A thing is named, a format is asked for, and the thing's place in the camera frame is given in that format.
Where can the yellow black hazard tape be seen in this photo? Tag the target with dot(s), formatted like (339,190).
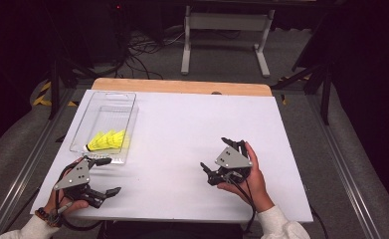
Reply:
(41,98)

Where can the person's left hand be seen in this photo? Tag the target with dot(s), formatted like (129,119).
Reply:
(74,206)

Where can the person's right hand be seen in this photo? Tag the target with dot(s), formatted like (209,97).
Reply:
(256,186)

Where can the clear plastic container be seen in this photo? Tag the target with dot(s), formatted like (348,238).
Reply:
(109,113)

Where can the white metal stand frame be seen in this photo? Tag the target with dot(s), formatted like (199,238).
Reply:
(228,21)

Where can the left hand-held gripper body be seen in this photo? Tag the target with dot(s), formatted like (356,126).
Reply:
(76,176)

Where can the white table cover sheet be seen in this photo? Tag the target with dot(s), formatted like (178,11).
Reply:
(182,109)

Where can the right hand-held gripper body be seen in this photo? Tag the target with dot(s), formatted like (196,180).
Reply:
(232,160)

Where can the aluminium floor rail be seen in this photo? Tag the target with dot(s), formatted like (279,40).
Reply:
(344,172)
(23,172)

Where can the black tripod stand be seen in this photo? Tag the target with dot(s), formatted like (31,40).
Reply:
(324,99)
(54,86)

